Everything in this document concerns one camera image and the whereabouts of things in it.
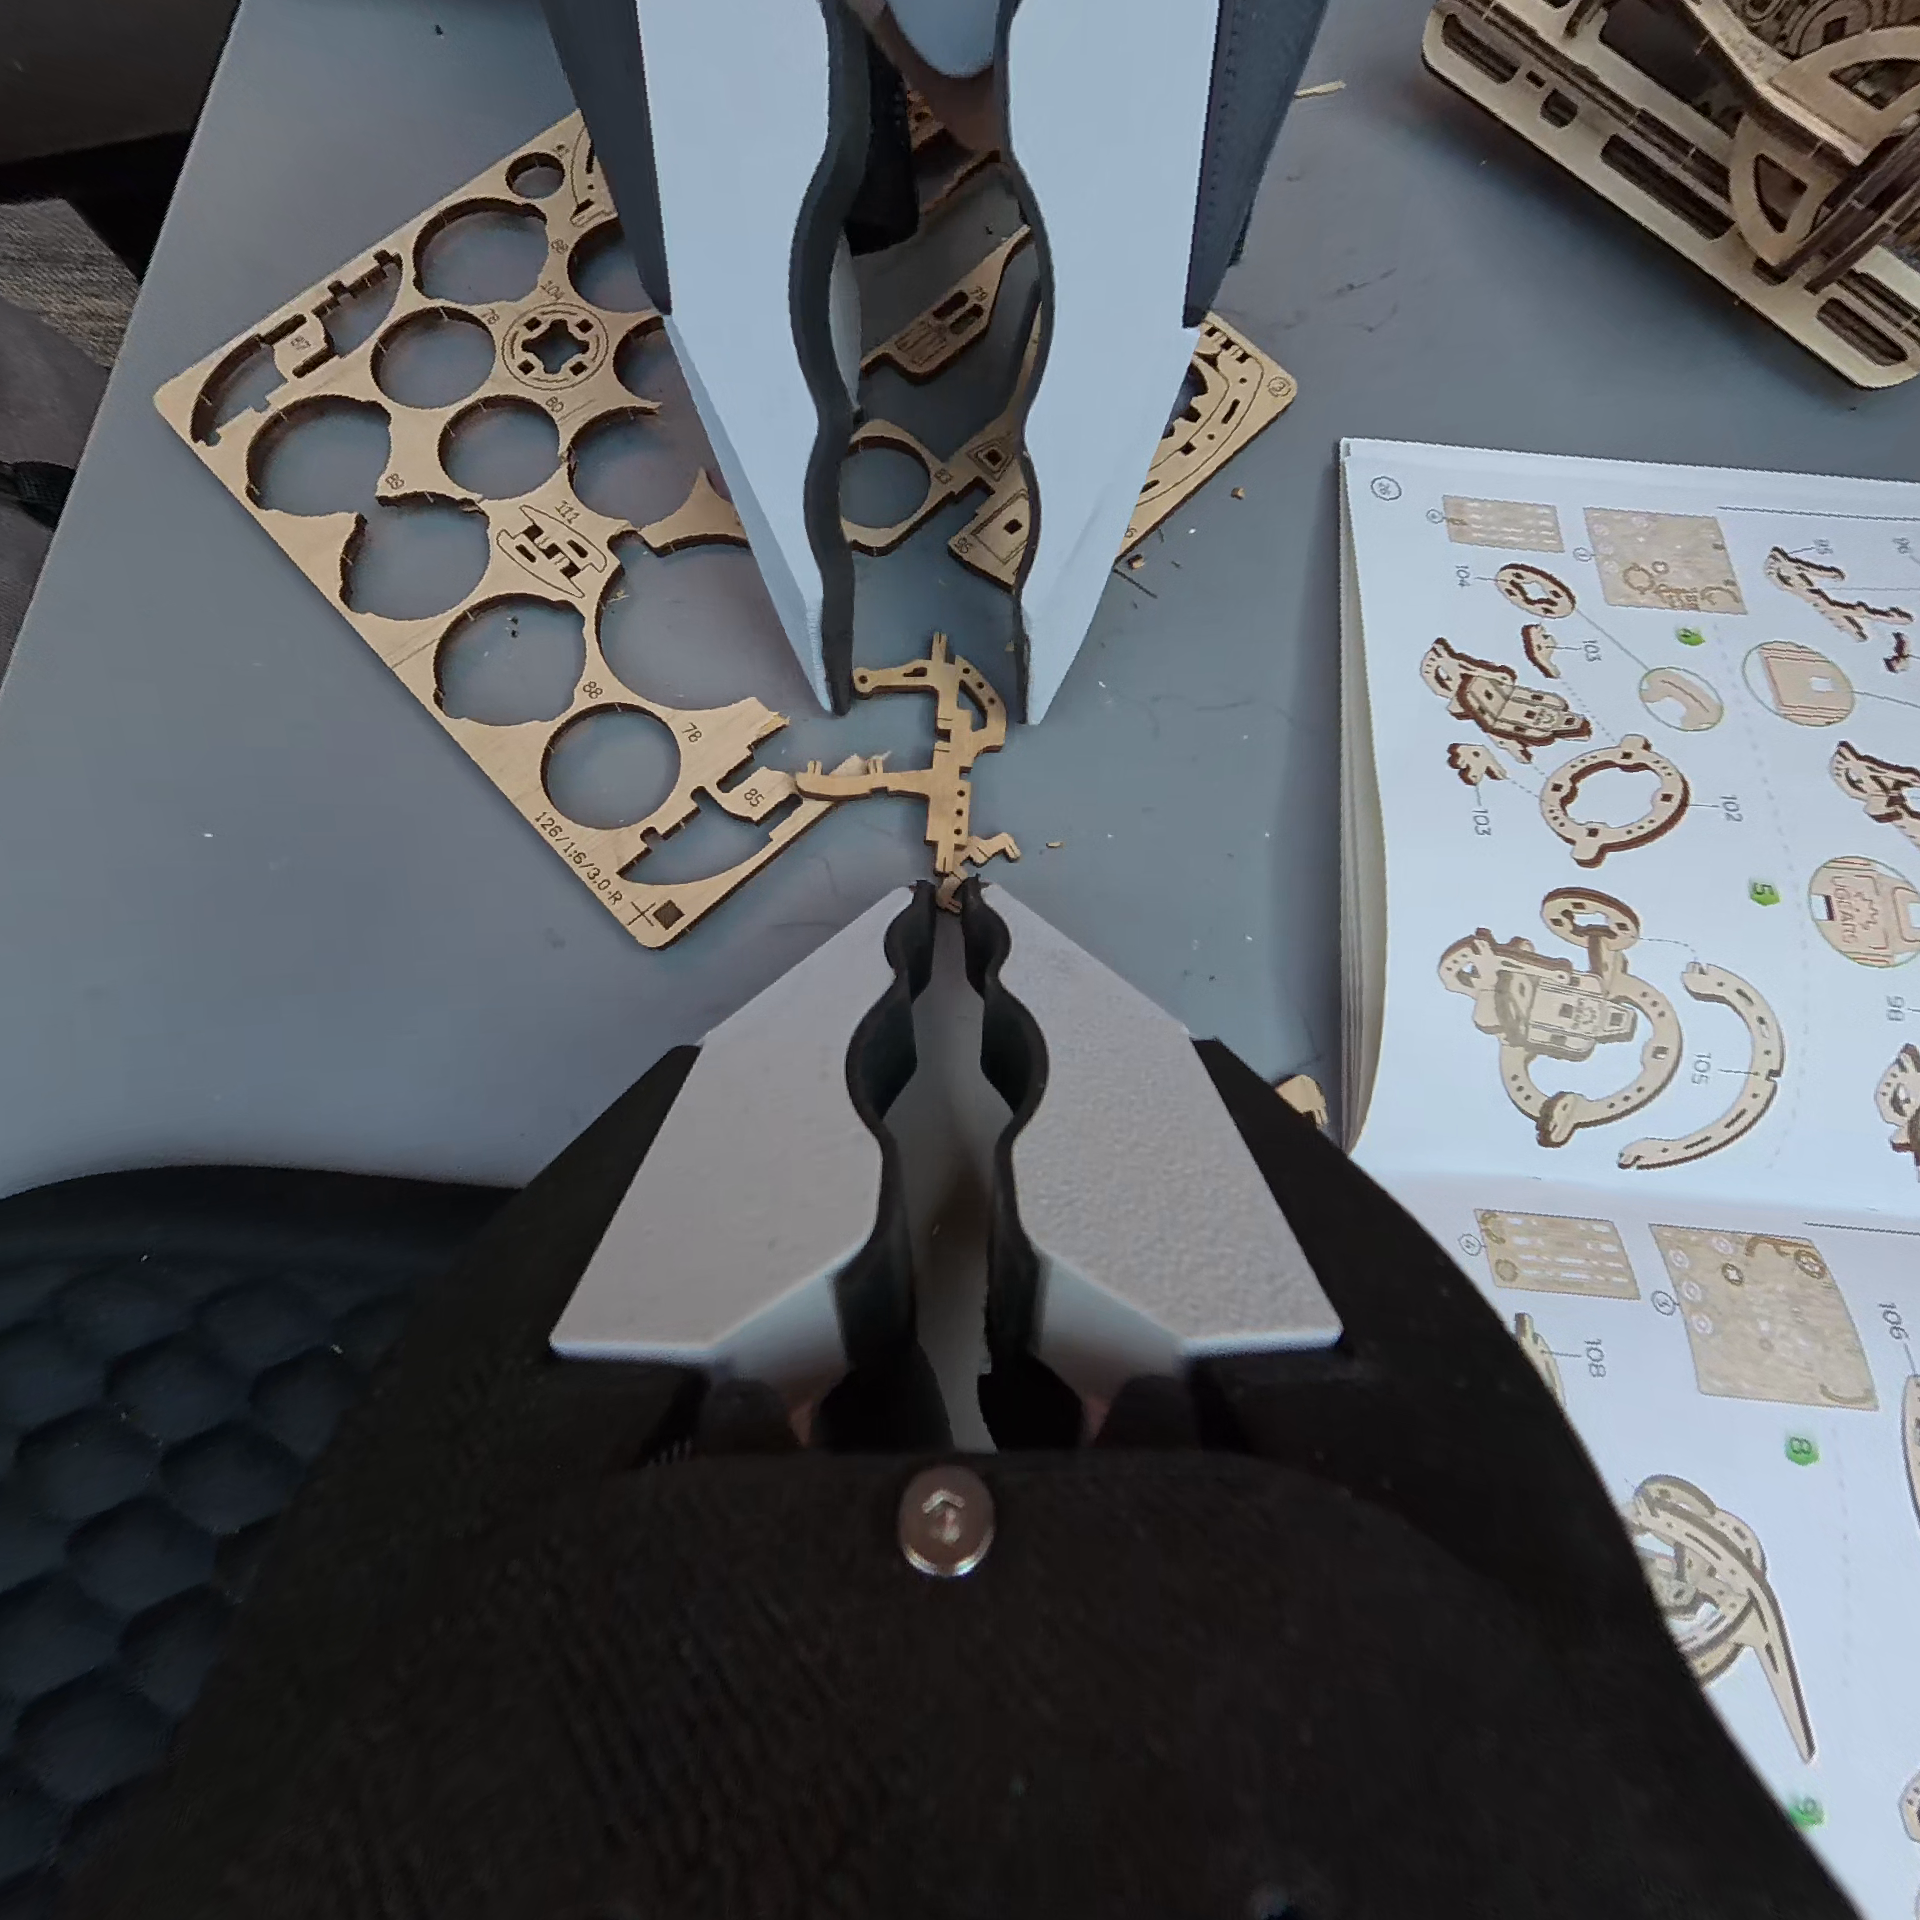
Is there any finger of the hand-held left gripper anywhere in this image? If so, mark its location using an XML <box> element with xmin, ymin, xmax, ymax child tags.
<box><xmin>538</xmin><ymin>0</ymin><xmax>882</xmax><ymax>719</ymax></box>
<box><xmin>959</xmin><ymin>0</ymin><xmax>1333</xmax><ymax>733</ymax></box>

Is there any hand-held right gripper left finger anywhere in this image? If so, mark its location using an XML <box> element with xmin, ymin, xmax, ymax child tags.
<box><xmin>548</xmin><ymin>882</ymin><xmax>952</xmax><ymax>1454</ymax></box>

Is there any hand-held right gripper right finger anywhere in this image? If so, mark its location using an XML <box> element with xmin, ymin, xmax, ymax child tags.
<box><xmin>959</xmin><ymin>880</ymin><xmax>1344</xmax><ymax>1449</ymax></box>

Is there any small wooden model part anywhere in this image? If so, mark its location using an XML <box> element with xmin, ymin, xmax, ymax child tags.
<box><xmin>792</xmin><ymin>631</ymin><xmax>1024</xmax><ymax>918</ymax></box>

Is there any assembled wooden model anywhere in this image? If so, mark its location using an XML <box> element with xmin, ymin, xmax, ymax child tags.
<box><xmin>1421</xmin><ymin>0</ymin><xmax>1920</xmax><ymax>390</ymax></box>

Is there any laser-cut wooden sheet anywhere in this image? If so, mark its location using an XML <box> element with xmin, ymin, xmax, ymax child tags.
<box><xmin>154</xmin><ymin>106</ymin><xmax>1300</xmax><ymax>951</ymax></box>

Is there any open instruction booklet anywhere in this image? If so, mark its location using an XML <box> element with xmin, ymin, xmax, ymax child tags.
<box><xmin>1337</xmin><ymin>438</ymin><xmax>1920</xmax><ymax>1920</ymax></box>

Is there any black honeycomb seat cushion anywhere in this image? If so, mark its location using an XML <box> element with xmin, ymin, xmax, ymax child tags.
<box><xmin>0</xmin><ymin>1165</ymin><xmax>498</xmax><ymax>1920</ymax></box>

